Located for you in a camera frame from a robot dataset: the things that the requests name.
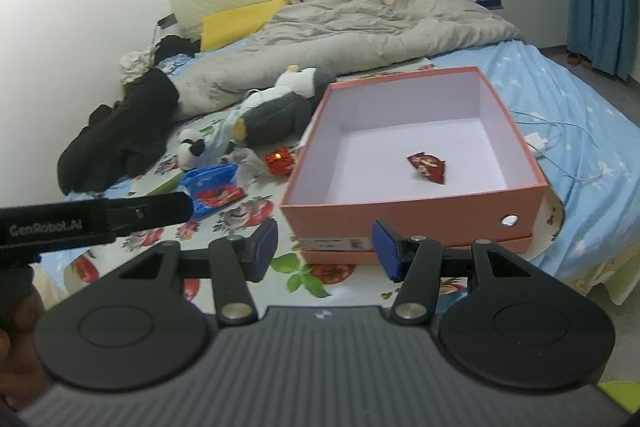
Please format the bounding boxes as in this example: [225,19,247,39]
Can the brown slippers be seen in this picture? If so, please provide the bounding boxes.
[565,51,596,70]

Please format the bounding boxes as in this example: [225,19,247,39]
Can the flat red snack packet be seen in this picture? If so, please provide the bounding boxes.
[192,184,246,208]

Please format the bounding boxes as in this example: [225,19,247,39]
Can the blue face mask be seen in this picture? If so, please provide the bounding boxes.
[207,104,251,162]

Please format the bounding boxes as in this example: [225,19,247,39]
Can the white charger cable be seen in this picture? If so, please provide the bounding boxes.
[510,109,616,182]

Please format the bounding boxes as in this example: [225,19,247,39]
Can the shiny red foil packet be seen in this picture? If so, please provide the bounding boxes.
[264,147,296,176]

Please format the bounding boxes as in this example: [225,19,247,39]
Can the white charger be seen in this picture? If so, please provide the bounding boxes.
[522,132,551,155]

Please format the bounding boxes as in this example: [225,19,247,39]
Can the pink cardboard box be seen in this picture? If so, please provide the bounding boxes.
[279,66,550,253]

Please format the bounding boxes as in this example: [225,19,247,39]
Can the small black garment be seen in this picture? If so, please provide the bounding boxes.
[152,34,201,68]

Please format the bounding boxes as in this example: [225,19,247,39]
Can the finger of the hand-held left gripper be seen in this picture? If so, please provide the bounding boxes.
[104,192,195,239]

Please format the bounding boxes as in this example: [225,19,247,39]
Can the yellow pillow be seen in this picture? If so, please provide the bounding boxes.
[200,0,291,52]

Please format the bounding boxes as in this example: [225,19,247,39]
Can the blue snack packet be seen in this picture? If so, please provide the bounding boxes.
[181,163,240,219]

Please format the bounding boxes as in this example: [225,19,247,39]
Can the cream bed base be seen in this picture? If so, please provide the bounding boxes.
[565,227,640,308]

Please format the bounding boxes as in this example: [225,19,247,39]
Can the crumpled red snack packet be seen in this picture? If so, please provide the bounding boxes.
[406,151,447,184]

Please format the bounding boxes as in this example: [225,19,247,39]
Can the pink box lid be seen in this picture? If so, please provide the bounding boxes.
[297,234,533,267]

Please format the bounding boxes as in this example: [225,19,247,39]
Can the large black garment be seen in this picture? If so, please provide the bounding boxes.
[56,68,181,195]

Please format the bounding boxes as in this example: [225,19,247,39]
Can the grey white penguin plush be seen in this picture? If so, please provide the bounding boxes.
[235,66,337,150]

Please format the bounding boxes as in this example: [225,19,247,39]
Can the grey duvet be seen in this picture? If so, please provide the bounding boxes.
[167,0,526,118]

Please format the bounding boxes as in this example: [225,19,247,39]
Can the person's left hand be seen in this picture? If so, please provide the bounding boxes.
[0,287,51,410]

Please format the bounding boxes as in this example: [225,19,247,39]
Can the small panda plush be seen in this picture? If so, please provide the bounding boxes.
[177,128,208,170]

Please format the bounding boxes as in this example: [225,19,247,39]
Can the lime green object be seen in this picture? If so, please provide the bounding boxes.
[597,379,640,414]

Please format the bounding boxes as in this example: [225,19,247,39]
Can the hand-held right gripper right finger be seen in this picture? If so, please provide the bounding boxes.
[372,219,543,325]

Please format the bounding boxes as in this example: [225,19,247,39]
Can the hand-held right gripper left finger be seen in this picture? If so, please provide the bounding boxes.
[100,219,279,327]

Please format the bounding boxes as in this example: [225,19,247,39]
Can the green plush stem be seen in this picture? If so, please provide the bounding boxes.
[142,169,187,195]

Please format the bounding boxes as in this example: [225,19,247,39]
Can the crumpled white cloth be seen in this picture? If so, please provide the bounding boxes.
[119,49,161,85]

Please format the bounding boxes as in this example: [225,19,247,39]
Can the blue star bed sheet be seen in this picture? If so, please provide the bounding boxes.
[65,0,640,298]

